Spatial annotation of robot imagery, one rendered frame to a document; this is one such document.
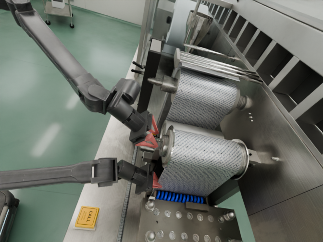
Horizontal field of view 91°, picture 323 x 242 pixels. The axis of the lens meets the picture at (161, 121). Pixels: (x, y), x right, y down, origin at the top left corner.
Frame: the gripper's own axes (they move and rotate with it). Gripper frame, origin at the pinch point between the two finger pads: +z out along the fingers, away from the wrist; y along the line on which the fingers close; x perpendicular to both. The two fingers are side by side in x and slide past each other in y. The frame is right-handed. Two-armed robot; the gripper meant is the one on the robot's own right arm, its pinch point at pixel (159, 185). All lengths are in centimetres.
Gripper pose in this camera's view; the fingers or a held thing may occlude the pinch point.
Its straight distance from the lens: 68.5
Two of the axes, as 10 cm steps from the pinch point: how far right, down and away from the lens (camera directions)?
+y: -0.4, 7.0, -7.1
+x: 7.0, -4.9, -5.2
